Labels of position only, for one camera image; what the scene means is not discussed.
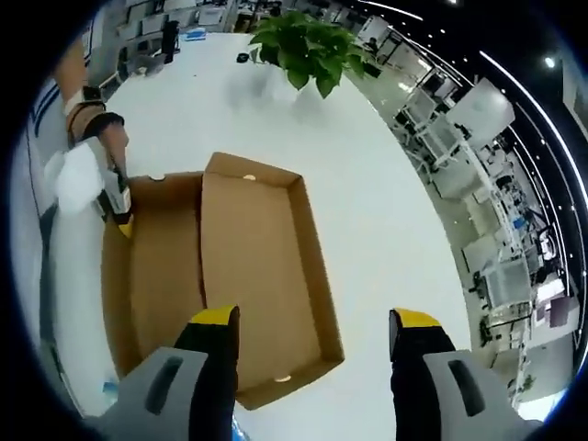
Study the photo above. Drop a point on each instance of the person's left hand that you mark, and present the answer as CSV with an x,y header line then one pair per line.
x,y
112,142

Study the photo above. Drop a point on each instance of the blue tissue pack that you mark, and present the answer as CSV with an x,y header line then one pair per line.
x,y
195,34

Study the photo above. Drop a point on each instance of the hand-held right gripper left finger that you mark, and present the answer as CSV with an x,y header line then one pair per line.
x,y
184,390

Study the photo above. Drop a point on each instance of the brown cardboard shoe box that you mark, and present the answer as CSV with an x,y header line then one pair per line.
x,y
257,257

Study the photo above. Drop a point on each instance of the green potted plant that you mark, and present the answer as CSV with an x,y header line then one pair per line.
x,y
312,50

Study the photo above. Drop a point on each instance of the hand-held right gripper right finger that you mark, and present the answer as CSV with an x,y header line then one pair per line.
x,y
432,395

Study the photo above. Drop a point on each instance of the blue plastic packet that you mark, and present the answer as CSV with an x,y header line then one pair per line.
x,y
111,385

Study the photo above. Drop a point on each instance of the black bottle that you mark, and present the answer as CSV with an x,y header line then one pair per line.
x,y
170,41

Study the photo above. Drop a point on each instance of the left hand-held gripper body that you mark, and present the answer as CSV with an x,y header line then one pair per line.
x,y
78,179

